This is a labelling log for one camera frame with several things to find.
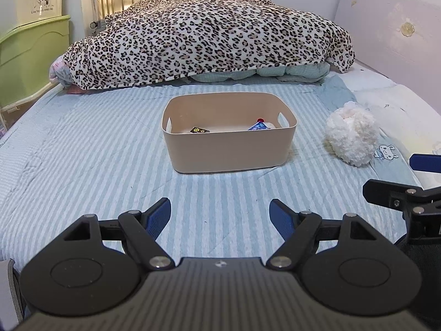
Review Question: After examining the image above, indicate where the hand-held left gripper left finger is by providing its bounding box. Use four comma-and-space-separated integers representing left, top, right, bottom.
52, 197, 175, 270

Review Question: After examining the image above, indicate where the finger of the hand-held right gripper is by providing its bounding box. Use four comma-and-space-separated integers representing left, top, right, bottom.
409, 154, 441, 173
362, 178, 441, 212

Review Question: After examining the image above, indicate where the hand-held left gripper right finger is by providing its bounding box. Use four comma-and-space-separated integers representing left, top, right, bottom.
266, 199, 390, 271

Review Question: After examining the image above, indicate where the beige plastic storage bin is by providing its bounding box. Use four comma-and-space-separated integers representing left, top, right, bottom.
161, 92, 297, 174

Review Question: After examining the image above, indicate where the light blue rabbit-print cloth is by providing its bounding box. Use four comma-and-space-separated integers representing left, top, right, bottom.
370, 134, 425, 187

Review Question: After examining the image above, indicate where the white fluffy plush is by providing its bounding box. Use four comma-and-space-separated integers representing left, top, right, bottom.
325, 101, 378, 168

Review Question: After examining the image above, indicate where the white pillow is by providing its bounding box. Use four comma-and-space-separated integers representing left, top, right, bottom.
341, 60, 441, 156

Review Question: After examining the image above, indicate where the striped blue bed sheet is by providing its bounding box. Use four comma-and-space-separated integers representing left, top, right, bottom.
0, 74, 424, 263

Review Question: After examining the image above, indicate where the pale pink headboard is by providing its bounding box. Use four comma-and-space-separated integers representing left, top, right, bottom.
332, 0, 441, 88

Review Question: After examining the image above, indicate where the light green quilt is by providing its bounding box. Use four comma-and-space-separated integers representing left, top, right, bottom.
188, 61, 331, 84

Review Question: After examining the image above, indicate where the pink floral cloth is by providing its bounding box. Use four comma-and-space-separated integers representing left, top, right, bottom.
49, 55, 87, 94

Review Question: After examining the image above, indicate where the leopard print blanket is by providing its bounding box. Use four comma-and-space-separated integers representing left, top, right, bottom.
63, 0, 356, 91

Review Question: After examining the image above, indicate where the green cabinet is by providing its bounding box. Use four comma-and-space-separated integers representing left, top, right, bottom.
0, 15, 72, 111

